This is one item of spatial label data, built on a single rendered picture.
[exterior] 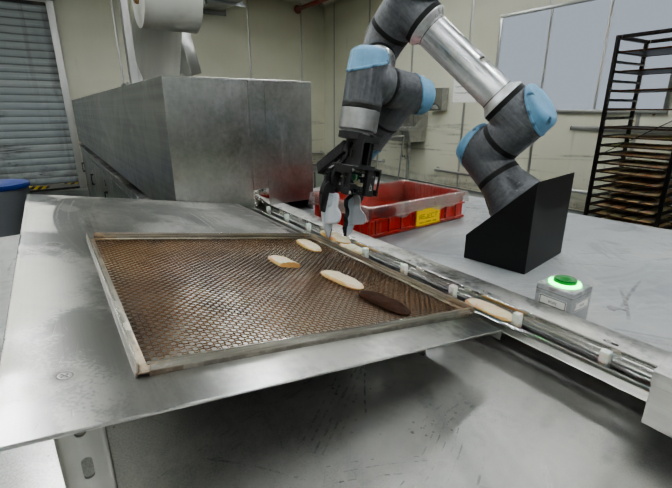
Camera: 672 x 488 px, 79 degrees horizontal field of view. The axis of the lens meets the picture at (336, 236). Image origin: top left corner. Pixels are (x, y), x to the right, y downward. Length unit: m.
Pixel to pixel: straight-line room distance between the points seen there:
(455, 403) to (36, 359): 0.49
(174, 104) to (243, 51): 7.01
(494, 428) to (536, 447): 0.05
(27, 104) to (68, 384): 7.27
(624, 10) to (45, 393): 5.47
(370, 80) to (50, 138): 7.06
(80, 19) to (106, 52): 0.51
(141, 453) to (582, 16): 5.57
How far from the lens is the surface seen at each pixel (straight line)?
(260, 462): 0.54
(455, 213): 1.54
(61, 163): 7.69
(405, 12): 1.17
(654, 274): 1.27
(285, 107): 1.56
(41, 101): 7.64
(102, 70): 7.75
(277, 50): 8.69
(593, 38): 5.60
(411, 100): 0.85
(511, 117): 1.12
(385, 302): 0.64
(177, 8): 2.12
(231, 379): 0.43
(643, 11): 5.46
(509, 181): 1.14
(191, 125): 1.43
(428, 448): 0.56
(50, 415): 0.40
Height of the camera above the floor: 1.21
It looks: 17 degrees down
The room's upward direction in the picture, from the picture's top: straight up
